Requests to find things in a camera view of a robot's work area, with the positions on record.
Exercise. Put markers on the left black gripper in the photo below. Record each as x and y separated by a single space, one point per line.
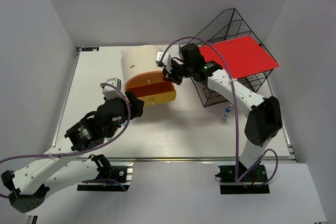
137 105

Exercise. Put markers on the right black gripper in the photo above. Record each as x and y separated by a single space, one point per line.
170 76

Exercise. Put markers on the cream round drawer box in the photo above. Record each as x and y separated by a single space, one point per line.
144 78

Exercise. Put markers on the red paper folder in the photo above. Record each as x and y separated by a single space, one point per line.
245 57

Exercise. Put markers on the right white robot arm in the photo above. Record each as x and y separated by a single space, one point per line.
263 114

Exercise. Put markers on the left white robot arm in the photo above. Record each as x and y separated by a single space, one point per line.
31 185

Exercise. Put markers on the small blue-capped glue bottle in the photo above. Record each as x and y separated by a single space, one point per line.
226 112

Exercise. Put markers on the blue label sticker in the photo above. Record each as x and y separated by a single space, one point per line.
90 49

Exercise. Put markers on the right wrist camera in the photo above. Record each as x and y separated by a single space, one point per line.
164 60

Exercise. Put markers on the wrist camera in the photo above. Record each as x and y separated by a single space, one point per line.
111 89
164 60

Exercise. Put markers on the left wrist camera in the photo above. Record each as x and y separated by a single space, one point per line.
111 89

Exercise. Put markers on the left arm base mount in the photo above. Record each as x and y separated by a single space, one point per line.
112 176

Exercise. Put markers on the black wire mesh organizer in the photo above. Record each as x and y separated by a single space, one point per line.
229 24

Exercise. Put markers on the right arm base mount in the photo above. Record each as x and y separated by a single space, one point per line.
253 183

